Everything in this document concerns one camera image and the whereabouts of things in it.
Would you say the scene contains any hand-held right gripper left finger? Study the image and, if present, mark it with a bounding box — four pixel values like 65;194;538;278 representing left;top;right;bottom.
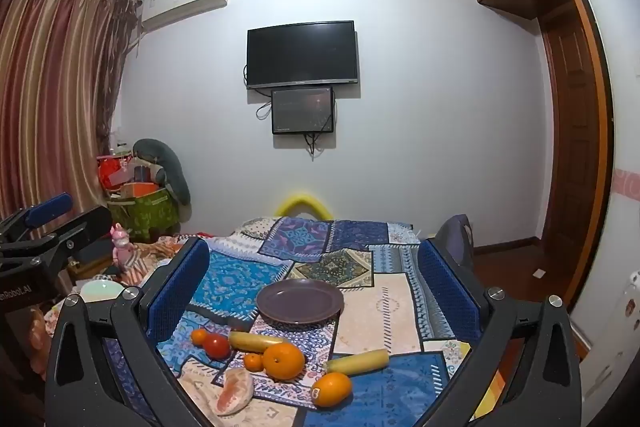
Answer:
44;237;211;427

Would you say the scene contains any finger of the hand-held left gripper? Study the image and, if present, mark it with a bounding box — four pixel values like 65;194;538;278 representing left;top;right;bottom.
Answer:
0;205;114;269
0;193;74;242

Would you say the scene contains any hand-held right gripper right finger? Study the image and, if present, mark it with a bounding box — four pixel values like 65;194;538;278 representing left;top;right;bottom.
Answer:
416;239;584;427

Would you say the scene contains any yellow corn cob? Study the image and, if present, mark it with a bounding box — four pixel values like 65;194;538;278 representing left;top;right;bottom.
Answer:
322;349;390;376
228;331;291;354

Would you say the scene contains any dark purple plate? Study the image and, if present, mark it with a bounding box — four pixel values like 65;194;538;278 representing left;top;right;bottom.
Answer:
255;279;345;327

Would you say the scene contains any large orange with sticker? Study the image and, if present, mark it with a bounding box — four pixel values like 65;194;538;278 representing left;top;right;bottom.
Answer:
311;372;353;407
262;342;306;381

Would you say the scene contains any pink toy figure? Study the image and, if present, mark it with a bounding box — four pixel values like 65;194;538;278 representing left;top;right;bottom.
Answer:
110;223;136;273

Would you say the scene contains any floral bed sheet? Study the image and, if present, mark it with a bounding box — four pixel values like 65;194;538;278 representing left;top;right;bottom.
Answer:
125;234;201;286

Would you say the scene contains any blue patchwork blanket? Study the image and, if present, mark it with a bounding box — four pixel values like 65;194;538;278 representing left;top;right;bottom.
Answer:
100;216;473;427

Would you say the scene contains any grey chair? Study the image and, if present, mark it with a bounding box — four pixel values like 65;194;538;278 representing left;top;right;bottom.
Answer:
434;214;476;268

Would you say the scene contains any white bowl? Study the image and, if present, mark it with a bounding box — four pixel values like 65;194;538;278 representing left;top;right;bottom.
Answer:
80;279;126;304

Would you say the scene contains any red plastic container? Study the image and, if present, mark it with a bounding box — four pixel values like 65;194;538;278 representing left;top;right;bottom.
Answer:
97;154;133;192

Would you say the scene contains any red tomato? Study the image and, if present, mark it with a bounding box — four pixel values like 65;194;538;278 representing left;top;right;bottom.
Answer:
202;333;232;361

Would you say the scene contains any pink grapefruit piece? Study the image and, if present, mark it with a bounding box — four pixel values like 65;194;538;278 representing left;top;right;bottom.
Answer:
215;368;255;417

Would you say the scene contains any striped curtain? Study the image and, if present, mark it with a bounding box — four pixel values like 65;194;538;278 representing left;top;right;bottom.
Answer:
0;0;143;228

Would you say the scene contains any brown wooden door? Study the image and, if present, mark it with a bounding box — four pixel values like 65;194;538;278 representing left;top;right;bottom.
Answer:
540;7;610;303

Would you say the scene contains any small black monitor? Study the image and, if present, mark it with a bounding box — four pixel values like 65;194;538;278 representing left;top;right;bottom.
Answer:
271;86;335;136

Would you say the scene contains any frosted white door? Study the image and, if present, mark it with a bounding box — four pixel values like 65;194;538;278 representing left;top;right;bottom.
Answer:
555;0;640;408

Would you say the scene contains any yellow foam ring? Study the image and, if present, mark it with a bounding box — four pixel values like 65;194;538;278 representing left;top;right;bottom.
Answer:
276;192;333;222

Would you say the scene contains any black cable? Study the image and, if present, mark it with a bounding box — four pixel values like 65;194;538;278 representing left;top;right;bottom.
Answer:
304;132;327;160

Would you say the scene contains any black wall television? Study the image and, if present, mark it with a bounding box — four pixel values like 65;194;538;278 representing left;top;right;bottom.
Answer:
246;20;361;90

